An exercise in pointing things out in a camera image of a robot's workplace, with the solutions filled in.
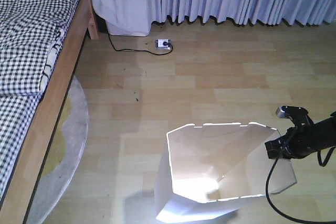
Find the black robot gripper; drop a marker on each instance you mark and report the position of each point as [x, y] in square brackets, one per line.
[295, 143]

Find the white plastic trash bin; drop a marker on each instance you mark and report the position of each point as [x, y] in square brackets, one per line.
[210, 170]

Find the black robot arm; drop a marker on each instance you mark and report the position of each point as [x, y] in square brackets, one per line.
[322, 134]

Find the floor power outlet box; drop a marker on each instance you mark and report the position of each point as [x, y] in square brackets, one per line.
[163, 44]

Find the grey round rug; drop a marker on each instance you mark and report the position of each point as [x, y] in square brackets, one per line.
[64, 154]

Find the white sheer curtain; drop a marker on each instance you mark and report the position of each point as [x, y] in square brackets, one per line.
[127, 17]

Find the black white checkered bedding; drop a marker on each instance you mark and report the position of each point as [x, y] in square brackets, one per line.
[32, 36]

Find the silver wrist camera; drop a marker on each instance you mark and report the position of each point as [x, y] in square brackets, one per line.
[286, 111]

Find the wooden bed frame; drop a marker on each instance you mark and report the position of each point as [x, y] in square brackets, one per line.
[15, 206]

